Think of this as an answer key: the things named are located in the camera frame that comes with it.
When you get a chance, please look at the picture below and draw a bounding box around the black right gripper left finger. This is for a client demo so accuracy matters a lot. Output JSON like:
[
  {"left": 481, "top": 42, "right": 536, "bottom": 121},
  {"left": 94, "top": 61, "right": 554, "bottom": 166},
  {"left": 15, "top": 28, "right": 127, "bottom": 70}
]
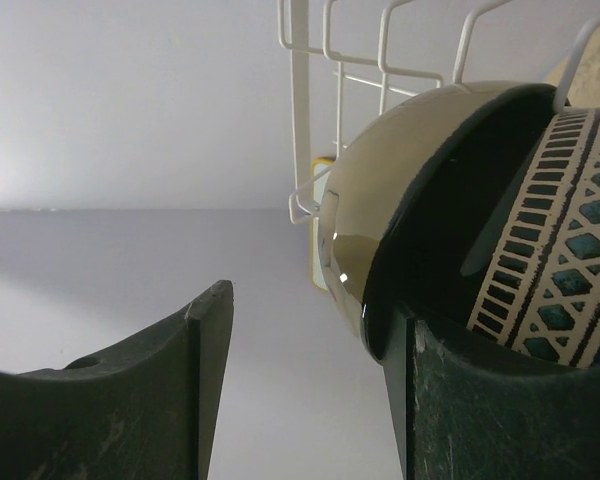
[{"left": 0, "top": 280, "right": 234, "bottom": 479}]

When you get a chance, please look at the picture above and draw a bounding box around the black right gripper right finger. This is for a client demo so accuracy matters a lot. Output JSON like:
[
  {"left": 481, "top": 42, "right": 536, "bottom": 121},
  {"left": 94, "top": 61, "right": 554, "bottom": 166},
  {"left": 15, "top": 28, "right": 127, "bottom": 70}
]
[{"left": 382, "top": 305, "right": 600, "bottom": 479}]

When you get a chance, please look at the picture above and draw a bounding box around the brown patterned bowl cream inside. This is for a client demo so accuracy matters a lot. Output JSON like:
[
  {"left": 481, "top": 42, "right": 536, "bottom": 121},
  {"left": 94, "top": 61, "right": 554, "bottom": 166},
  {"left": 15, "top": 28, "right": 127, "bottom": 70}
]
[{"left": 467, "top": 107, "right": 600, "bottom": 369}]

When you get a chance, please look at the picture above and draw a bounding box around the black glossy bowl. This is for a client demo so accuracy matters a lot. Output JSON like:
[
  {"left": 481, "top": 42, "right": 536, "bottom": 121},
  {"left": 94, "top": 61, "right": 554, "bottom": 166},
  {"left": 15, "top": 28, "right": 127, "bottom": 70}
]
[{"left": 318, "top": 81, "right": 556, "bottom": 361}]

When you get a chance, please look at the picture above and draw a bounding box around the white wire dish rack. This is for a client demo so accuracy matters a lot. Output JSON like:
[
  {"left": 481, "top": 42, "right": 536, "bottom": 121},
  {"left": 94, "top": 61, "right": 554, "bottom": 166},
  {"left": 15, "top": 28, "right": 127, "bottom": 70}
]
[{"left": 276, "top": 0, "right": 600, "bottom": 225}]

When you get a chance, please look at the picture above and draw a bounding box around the whiteboard with wooden frame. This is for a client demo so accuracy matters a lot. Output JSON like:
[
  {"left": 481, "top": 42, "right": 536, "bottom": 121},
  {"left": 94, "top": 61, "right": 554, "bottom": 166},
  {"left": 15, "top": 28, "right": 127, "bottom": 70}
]
[{"left": 309, "top": 155, "right": 337, "bottom": 291}]

